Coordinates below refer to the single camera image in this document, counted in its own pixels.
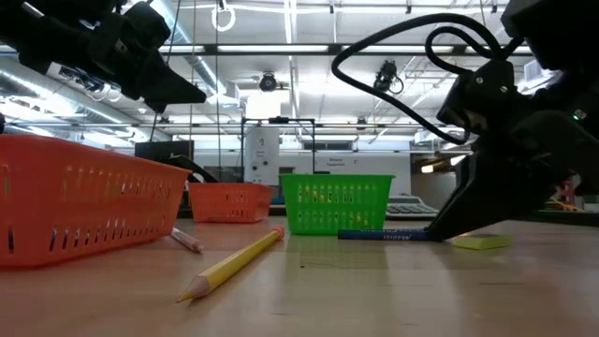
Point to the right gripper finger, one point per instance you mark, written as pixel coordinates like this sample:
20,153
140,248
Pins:
496,192

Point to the yellow eraser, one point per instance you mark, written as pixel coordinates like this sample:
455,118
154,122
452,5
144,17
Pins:
482,242

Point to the blue crayon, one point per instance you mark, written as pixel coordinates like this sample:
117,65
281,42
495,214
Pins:
384,235

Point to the pale pink pencil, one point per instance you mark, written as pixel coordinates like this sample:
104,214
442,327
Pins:
187,241

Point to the green slotted plastic bin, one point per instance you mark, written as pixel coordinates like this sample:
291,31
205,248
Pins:
337,203

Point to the yellow pencil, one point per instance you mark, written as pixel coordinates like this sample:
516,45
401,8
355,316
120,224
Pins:
234,264

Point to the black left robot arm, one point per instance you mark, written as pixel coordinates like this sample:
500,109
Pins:
42,33

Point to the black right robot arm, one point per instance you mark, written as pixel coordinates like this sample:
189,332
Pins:
557,28

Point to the shelf rack with red bins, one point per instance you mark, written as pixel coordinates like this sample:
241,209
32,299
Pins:
567,192

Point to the black monitor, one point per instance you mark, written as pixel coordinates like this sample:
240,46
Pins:
161,150

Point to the black hole punch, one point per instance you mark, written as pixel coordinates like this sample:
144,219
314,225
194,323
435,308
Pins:
192,168

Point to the grey desk calculator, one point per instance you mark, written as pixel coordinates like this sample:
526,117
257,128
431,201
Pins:
412,209

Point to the round black ceiling fixture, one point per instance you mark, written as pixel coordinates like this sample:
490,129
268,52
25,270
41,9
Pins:
267,82

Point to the white machine cabinet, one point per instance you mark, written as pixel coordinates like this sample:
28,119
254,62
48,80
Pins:
262,156

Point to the large orange slotted bin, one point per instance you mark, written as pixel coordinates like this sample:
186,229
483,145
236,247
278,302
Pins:
84,201

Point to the small orange slotted bin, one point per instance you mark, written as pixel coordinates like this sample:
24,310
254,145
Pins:
229,201

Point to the black metal table frame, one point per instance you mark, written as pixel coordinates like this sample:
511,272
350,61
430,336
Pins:
575,217

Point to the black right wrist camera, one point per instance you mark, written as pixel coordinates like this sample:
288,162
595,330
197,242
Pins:
482,98

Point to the black metal background frame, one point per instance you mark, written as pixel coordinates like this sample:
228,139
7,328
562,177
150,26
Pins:
278,120

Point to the black overhead camera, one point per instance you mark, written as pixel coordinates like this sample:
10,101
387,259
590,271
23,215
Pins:
384,75

